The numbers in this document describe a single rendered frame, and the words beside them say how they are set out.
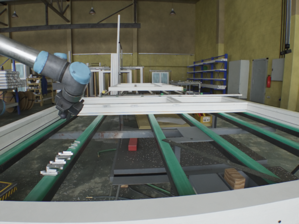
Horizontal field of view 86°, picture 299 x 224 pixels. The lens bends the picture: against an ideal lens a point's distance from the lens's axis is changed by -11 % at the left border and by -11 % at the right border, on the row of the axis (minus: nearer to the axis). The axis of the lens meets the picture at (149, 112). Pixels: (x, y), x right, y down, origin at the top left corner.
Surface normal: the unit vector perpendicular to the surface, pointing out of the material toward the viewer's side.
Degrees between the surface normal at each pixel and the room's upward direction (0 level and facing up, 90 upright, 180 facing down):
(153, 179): 0
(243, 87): 90
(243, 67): 90
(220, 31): 90
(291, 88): 90
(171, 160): 0
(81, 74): 50
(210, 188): 0
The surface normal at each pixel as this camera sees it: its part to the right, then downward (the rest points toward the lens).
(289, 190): 0.00, -0.98
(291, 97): 0.09, 0.19
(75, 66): 0.60, -0.50
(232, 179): -1.00, 0.02
